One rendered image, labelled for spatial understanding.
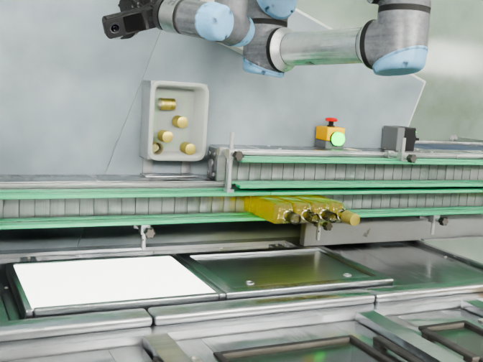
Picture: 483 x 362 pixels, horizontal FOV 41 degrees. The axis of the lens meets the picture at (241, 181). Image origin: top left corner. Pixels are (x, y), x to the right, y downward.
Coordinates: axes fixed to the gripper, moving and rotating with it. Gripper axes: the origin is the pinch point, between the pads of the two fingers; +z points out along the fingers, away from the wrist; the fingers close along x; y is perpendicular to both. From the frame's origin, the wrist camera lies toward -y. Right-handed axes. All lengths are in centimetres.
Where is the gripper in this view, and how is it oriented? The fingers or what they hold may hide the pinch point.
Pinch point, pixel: (96, 6)
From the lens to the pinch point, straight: 159.4
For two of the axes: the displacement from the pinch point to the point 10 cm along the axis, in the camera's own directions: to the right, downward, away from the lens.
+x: -1.2, -8.0, -5.9
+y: 5.6, -5.4, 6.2
